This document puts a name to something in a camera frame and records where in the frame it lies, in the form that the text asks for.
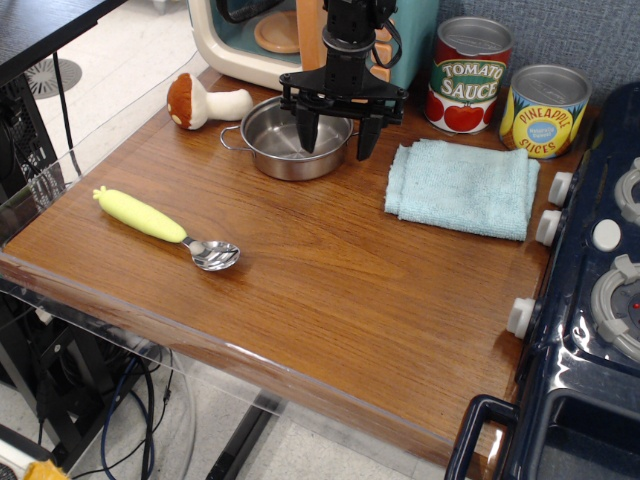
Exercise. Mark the dark blue toy stove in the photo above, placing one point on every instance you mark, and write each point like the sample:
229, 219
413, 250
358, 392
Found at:
576, 414

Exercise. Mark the black table leg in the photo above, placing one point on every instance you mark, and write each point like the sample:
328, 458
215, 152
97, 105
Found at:
241, 443

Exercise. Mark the black side desk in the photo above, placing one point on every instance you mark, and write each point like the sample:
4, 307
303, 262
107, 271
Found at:
33, 30

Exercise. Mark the pineapple slices can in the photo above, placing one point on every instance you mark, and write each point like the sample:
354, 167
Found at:
544, 109

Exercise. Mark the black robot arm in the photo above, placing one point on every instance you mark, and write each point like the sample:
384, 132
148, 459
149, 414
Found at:
357, 21

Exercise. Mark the light blue folded cloth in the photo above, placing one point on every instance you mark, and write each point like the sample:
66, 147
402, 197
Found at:
463, 188

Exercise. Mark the toy microwave oven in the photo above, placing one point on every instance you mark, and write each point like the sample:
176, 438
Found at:
258, 41

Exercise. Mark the tomato sauce can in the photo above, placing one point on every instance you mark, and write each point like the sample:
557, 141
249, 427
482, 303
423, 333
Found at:
470, 61

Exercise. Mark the small steel pan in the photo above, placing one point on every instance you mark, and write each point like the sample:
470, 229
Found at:
269, 133

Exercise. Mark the plush mushroom toy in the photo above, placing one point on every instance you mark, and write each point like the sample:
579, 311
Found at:
190, 105

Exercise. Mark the yellow handled spoon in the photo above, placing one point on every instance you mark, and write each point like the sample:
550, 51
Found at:
208, 255

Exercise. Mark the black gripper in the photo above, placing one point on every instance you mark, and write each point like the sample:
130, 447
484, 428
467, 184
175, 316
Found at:
343, 87

